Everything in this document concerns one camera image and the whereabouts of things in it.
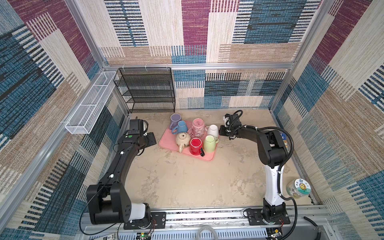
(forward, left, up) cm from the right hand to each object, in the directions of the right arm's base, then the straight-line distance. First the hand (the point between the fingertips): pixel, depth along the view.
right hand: (220, 131), depth 107 cm
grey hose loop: (-55, +14, -2) cm, 57 cm away
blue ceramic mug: (-1, +27, +7) cm, 28 cm away
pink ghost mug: (-4, +16, +10) cm, 19 cm away
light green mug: (-15, +10, +8) cm, 19 cm away
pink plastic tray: (-6, +36, +1) cm, 37 cm away
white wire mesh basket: (-14, +70, +34) cm, 79 cm away
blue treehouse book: (-8, -40, +3) cm, 41 cm away
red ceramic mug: (-16, +18, +8) cm, 26 cm away
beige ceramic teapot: (-11, +26, +8) cm, 29 cm away
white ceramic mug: (-5, +7, +9) cm, 13 cm away
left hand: (-14, +43, +16) cm, 48 cm away
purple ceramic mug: (+7, +32, +8) cm, 33 cm away
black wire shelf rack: (+26, +51, +18) cm, 60 cm away
